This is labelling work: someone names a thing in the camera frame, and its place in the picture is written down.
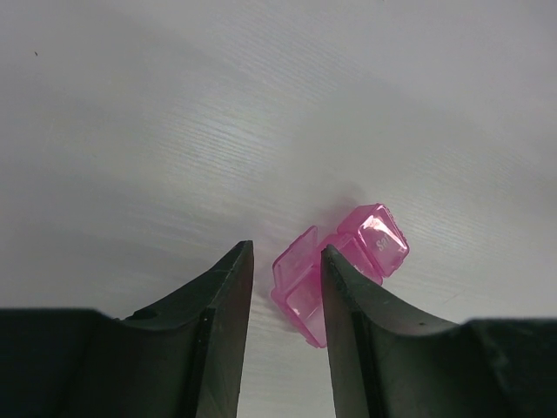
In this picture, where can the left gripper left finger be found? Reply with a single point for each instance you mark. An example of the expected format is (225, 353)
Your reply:
(181, 356)

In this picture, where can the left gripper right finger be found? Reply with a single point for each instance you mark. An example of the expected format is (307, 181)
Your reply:
(390, 359)

